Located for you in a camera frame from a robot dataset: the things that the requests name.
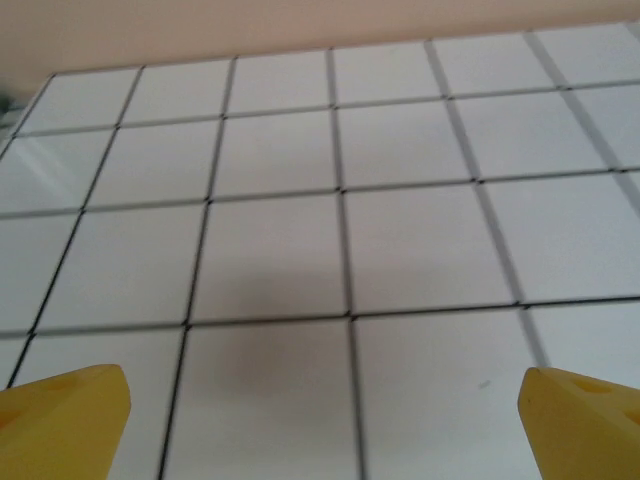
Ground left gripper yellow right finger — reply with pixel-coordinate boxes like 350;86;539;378
516;367;640;480

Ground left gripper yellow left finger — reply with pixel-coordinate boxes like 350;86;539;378
0;363;133;480

